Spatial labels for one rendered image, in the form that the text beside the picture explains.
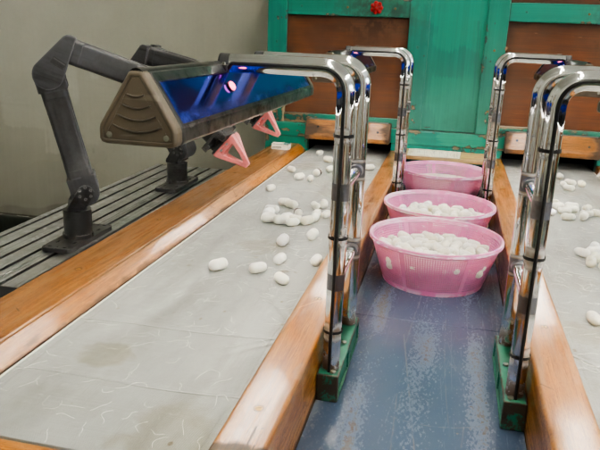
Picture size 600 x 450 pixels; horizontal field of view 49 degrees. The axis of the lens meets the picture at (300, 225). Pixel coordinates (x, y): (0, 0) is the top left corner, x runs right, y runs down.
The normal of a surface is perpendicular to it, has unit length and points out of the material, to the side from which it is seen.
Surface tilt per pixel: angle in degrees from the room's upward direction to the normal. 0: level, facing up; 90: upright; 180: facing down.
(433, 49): 90
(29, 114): 90
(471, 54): 90
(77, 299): 45
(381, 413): 0
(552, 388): 0
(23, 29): 90
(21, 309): 0
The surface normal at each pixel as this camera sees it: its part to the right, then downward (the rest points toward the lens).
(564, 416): 0.04, -0.96
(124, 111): -0.22, 0.26
